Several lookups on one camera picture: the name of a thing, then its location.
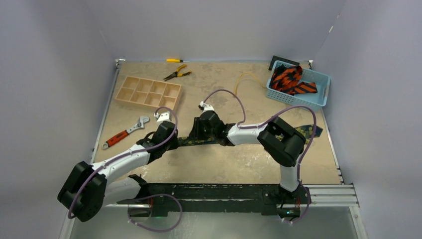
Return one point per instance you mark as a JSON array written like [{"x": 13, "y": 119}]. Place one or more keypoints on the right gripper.
[{"x": 196, "y": 131}]

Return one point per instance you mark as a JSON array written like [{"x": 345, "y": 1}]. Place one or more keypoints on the red handled adjustable wrench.
[{"x": 121, "y": 135}]

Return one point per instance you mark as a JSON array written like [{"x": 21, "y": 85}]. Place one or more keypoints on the orange black striped tie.
[{"x": 287, "y": 80}]

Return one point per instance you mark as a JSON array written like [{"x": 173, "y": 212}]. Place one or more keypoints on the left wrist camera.
[{"x": 162, "y": 117}]

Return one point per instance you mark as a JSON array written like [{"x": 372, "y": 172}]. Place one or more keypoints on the wooden compartment tray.
[{"x": 148, "y": 94}]

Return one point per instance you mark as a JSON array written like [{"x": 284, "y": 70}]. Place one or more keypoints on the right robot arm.
[{"x": 280, "y": 140}]

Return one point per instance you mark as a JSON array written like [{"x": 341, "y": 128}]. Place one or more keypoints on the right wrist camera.
[{"x": 204, "y": 107}]

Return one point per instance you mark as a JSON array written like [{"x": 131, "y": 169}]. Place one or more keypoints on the yellow black pliers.
[{"x": 177, "y": 73}]

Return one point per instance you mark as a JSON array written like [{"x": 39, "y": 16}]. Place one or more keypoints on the black flat box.
[{"x": 277, "y": 58}]

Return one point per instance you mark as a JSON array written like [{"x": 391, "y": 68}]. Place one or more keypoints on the yellow handled screwdriver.
[{"x": 170, "y": 60}]

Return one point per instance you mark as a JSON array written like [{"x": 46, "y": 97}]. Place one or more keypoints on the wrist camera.
[
  {"x": 162, "y": 117},
  {"x": 204, "y": 107}
]

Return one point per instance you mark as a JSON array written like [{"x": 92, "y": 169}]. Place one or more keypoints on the black base frame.
[{"x": 266, "y": 199}]

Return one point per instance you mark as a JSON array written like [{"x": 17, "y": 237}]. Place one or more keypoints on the light blue plastic basket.
[{"x": 314, "y": 101}]

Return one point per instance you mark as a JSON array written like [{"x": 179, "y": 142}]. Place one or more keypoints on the blue floral tie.
[{"x": 305, "y": 130}]

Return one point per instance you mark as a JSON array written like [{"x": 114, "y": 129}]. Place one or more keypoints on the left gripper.
[{"x": 174, "y": 144}]

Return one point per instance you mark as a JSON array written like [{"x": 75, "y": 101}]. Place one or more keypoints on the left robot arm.
[{"x": 84, "y": 190}]

